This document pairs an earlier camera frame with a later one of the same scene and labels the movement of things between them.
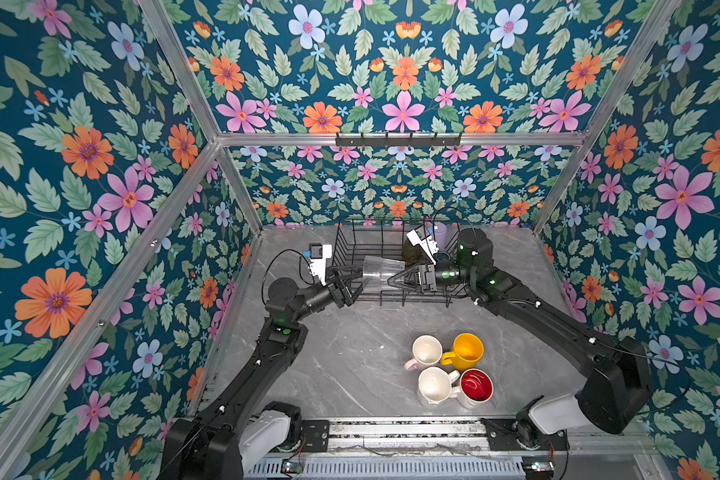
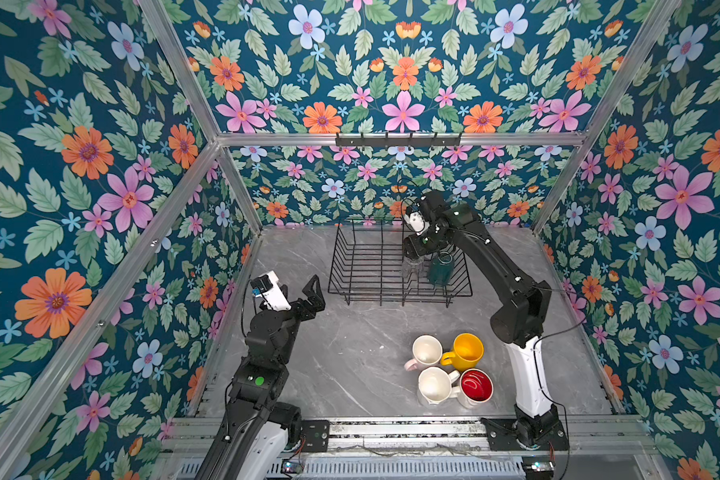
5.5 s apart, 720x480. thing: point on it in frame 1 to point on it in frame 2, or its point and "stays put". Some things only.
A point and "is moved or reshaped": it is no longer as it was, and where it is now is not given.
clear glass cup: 377,272 is moved or reshaped
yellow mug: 468,350 stays put
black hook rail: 398,140 stays put
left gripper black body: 337,296 to 302,312
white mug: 435,386 stays put
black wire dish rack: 399,265 stays put
